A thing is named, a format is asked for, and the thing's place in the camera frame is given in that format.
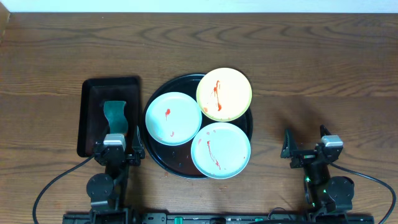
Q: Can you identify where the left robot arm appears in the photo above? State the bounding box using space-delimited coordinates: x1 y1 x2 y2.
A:
86 127 145 224

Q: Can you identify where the rectangular black tray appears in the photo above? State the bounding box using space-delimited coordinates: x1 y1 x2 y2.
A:
76 76 142 157

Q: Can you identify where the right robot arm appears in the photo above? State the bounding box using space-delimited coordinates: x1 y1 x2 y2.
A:
280 125 354 223

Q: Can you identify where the yellow plate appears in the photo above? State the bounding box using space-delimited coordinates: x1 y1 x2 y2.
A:
196 68 252 122

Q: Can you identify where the round black tray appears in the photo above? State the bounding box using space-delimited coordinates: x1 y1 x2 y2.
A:
142 74 253 179

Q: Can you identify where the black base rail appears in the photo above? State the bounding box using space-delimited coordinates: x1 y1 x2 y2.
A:
62 213 374 224

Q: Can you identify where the green orange sponge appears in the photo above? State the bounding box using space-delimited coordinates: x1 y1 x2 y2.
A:
103 101 128 135

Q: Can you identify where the light blue plate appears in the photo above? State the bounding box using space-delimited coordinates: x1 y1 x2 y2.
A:
191 122 251 179
145 92 202 146

